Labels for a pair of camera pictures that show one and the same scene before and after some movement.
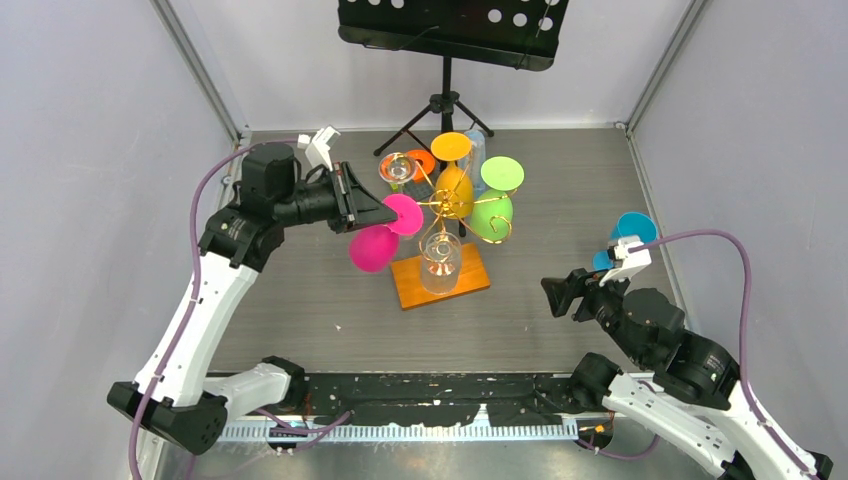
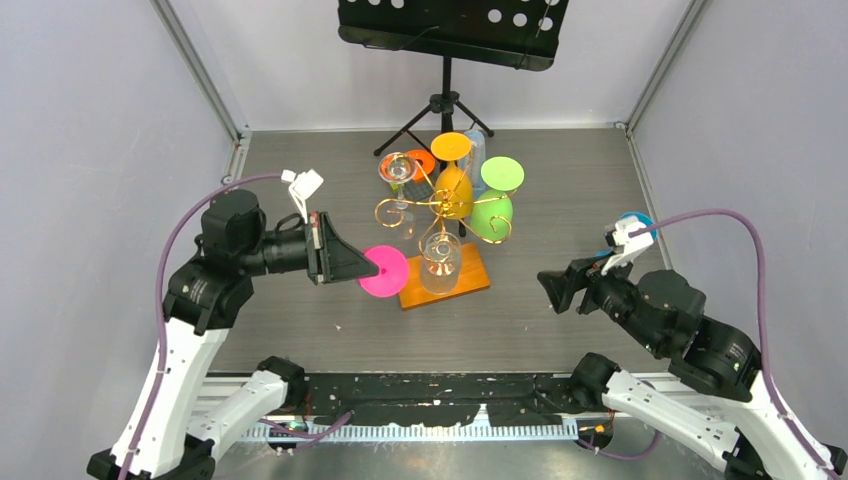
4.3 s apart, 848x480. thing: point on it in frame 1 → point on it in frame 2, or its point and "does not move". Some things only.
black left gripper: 355,205 → 342,261
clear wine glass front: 441,260 does not move
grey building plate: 418,190 does not move
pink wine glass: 374,248 → 392,275
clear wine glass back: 396,168 does not move
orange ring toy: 428,163 does not move
